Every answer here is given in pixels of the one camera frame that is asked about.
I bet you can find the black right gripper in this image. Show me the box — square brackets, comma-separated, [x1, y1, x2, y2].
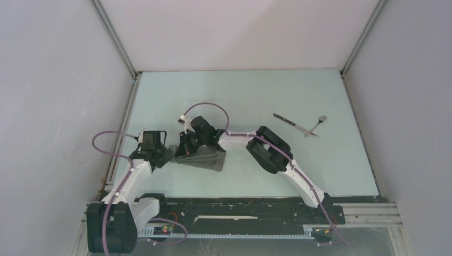
[176, 131, 207, 158]

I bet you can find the grey cloth napkin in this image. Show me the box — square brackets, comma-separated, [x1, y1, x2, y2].
[169, 145, 226, 172]

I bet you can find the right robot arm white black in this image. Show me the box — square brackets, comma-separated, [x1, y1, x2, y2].
[175, 126, 333, 223]

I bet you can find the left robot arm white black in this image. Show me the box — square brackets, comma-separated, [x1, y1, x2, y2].
[86, 142, 172, 253]

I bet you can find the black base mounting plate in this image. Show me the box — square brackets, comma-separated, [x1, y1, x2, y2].
[157, 197, 345, 236]

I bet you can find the silver metal utensil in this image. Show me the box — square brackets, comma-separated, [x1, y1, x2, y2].
[273, 113, 319, 137]

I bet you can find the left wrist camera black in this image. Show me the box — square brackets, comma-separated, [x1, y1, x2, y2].
[138, 129, 167, 151]

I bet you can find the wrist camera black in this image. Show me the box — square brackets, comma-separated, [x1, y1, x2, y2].
[138, 129, 167, 151]
[190, 116, 216, 137]

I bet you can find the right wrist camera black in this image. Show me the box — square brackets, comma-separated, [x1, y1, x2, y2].
[190, 116, 216, 137]

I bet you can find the white cable duct strip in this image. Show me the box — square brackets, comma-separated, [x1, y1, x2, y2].
[138, 226, 314, 239]

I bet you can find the aluminium frame rail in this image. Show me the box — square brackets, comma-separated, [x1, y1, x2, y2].
[82, 202, 403, 227]

